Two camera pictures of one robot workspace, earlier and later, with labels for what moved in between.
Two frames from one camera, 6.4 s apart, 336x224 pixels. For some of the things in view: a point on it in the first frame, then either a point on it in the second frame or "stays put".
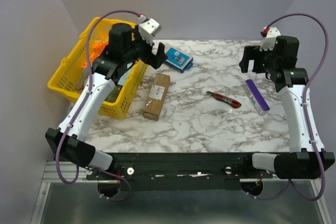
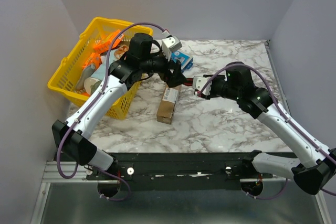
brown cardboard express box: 155,100 -> 167,104
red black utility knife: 227,100 -> 189,82
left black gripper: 154,60 -> 175,78
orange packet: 92,57 stays put
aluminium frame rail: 69,171 stays put
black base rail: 180,171 stays put
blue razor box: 178,60 stays put
